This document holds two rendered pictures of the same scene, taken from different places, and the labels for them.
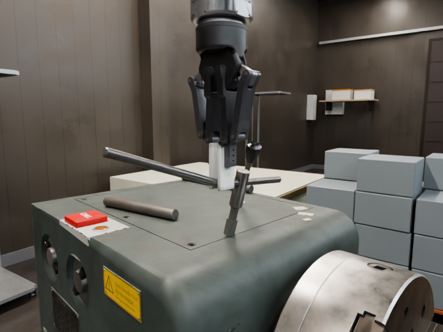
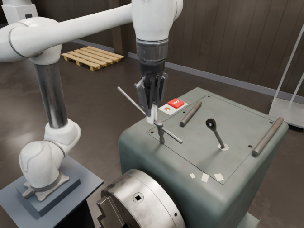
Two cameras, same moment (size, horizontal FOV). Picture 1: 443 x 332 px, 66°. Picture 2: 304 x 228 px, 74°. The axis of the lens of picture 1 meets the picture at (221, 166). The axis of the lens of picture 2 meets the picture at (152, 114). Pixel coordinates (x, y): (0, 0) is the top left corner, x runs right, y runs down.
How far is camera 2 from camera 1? 0.84 m
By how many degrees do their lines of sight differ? 85
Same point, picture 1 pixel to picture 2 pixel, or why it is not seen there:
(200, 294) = (123, 139)
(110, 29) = not seen: outside the picture
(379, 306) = (113, 189)
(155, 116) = not seen: outside the picture
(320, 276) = (136, 175)
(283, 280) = (146, 168)
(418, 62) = not seen: outside the picture
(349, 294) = (123, 182)
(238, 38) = (141, 68)
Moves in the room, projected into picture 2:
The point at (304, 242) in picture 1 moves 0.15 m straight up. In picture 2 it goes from (168, 173) to (170, 140)
